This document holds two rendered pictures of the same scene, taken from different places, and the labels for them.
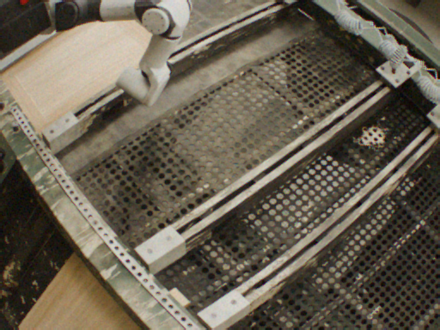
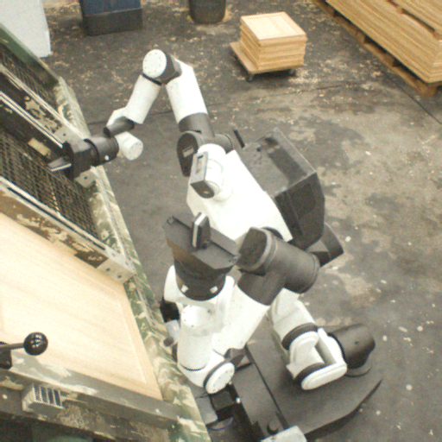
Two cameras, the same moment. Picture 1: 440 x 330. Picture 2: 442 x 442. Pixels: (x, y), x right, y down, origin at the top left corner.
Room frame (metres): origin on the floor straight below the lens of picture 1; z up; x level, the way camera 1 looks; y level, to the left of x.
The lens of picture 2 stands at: (2.62, 1.33, 2.11)
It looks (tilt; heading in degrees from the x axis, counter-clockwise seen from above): 44 degrees down; 221
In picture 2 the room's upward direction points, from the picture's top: straight up
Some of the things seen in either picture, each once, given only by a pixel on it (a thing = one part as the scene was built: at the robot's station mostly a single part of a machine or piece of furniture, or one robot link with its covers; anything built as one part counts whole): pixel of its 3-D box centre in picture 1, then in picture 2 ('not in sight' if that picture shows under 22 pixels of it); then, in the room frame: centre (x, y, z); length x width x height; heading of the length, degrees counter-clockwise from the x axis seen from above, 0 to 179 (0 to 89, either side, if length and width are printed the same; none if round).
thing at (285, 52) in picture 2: not in sight; (265, 45); (-0.86, -1.11, 0.20); 0.61 x 0.53 x 0.40; 57
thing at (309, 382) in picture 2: not in sight; (313, 358); (1.57, 0.95, 0.28); 0.21 x 0.20 x 0.13; 153
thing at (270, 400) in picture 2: not in sight; (304, 371); (1.60, 0.93, 0.19); 0.64 x 0.52 x 0.33; 153
